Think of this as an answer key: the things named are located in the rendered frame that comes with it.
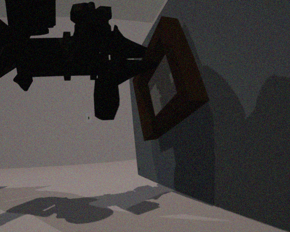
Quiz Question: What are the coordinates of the brown wooden picture frame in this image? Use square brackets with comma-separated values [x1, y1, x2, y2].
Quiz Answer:
[132, 16, 209, 141]

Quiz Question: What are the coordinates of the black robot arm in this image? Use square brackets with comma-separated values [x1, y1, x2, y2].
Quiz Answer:
[0, 0, 111, 91]

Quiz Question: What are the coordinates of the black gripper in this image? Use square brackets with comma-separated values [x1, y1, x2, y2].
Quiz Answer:
[54, 25, 158, 120]

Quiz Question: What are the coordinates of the dark grey flat panel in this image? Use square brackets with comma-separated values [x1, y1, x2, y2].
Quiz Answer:
[129, 0, 290, 232]

